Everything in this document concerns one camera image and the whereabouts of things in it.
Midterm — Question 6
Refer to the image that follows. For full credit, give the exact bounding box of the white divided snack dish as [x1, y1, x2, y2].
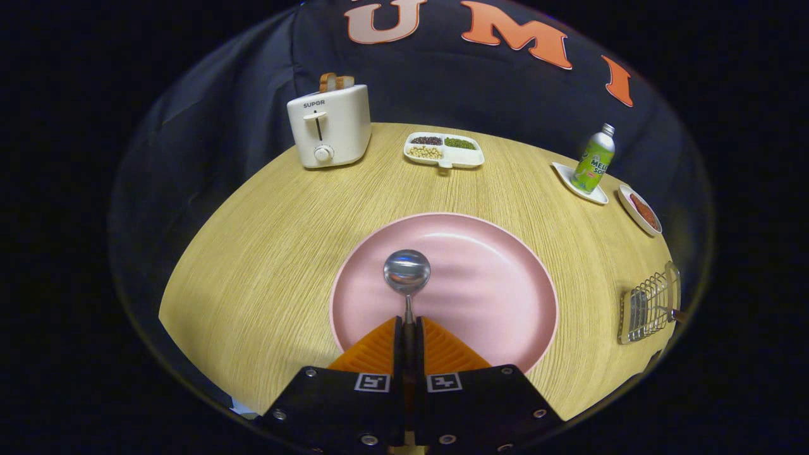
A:
[403, 131, 485, 170]

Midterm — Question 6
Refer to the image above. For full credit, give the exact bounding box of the cream white toaster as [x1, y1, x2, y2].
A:
[286, 84, 372, 169]

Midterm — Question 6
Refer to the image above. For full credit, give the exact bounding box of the pink round plate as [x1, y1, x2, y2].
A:
[329, 212, 559, 375]

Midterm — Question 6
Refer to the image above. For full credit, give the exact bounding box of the white round food bowl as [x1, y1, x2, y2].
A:
[617, 184, 664, 238]

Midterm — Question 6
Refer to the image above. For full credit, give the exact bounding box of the metal spoon wooden handle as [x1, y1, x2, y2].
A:
[384, 249, 432, 380]

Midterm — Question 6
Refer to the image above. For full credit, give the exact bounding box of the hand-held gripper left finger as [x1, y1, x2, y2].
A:
[262, 317, 406, 455]

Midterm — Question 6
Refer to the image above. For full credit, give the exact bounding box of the black backdrop cloth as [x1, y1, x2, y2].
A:
[111, 0, 712, 380]

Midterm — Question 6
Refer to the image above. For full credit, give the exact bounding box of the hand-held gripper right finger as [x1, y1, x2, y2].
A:
[414, 317, 564, 455]

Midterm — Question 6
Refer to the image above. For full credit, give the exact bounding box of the metal fork wooden handle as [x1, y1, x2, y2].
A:
[632, 292, 688, 324]

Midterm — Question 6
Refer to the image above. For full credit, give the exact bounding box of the red meat piece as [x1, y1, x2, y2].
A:
[630, 193, 660, 231]

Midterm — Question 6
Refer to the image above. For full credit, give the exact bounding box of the green drink bottle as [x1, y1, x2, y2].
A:
[571, 123, 616, 194]

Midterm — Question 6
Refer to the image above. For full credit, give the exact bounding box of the silver wire basket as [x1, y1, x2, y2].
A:
[617, 261, 682, 345]

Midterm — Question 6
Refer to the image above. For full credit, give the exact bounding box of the white square coaster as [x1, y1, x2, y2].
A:
[551, 162, 609, 205]

